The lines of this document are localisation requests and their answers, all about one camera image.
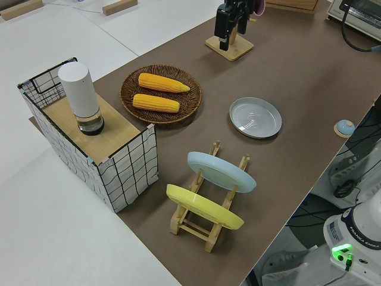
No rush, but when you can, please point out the long wooden block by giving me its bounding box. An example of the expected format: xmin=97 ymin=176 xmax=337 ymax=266
xmin=0 ymin=0 xmax=44 ymax=21

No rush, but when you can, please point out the wooden drawer box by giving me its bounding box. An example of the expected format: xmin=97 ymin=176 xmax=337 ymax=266
xmin=264 ymin=0 xmax=320 ymax=15

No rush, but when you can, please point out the long yellow corn cob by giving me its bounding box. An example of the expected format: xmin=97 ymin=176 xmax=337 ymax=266
xmin=138 ymin=73 xmax=191 ymax=94

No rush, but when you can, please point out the short wooden block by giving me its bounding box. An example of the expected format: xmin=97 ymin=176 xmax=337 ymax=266
xmin=102 ymin=0 xmax=139 ymax=16

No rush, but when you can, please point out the yellow plate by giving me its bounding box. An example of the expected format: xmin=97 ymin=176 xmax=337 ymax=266
xmin=165 ymin=184 xmax=245 ymax=231

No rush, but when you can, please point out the white toaster oven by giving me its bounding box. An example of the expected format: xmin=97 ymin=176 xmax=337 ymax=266
xmin=325 ymin=0 xmax=381 ymax=40

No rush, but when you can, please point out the white power strip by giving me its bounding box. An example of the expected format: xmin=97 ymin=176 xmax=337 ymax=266
xmin=326 ymin=148 xmax=373 ymax=197

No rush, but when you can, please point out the blue call bell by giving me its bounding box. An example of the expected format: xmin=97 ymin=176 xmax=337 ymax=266
xmin=333 ymin=119 xmax=355 ymax=138

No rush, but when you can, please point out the round wicker tray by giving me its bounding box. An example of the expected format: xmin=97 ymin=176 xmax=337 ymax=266
xmin=120 ymin=64 xmax=203 ymax=126

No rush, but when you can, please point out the light blue plate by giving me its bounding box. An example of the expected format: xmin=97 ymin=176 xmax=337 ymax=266
xmin=187 ymin=151 xmax=257 ymax=194

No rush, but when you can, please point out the black cable with metal connector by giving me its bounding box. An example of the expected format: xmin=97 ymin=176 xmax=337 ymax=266
xmin=341 ymin=2 xmax=381 ymax=55

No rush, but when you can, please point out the wire-frame box with wooden top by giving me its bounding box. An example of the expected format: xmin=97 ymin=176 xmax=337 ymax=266
xmin=17 ymin=57 xmax=160 ymax=214

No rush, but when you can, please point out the wooden board in basket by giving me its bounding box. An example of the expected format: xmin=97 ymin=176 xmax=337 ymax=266
xmin=41 ymin=94 xmax=141 ymax=159

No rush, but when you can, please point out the short yellow corn cob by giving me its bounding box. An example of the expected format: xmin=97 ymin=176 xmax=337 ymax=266
xmin=132 ymin=93 xmax=180 ymax=114

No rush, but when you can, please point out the wooden dish rack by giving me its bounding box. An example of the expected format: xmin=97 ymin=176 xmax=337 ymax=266
xmin=169 ymin=139 xmax=251 ymax=253

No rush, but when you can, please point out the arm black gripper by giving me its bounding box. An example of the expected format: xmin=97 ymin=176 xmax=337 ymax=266
xmin=214 ymin=0 xmax=250 ymax=51

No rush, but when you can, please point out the white cylinder bottle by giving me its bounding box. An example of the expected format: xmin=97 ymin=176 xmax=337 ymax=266
xmin=57 ymin=61 xmax=105 ymax=136

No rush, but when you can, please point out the gray round plate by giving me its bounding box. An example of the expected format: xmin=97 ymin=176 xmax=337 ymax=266
xmin=229 ymin=97 xmax=283 ymax=140

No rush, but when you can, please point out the wooden mug stand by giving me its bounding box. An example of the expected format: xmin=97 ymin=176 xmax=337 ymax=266
xmin=204 ymin=17 xmax=255 ymax=63

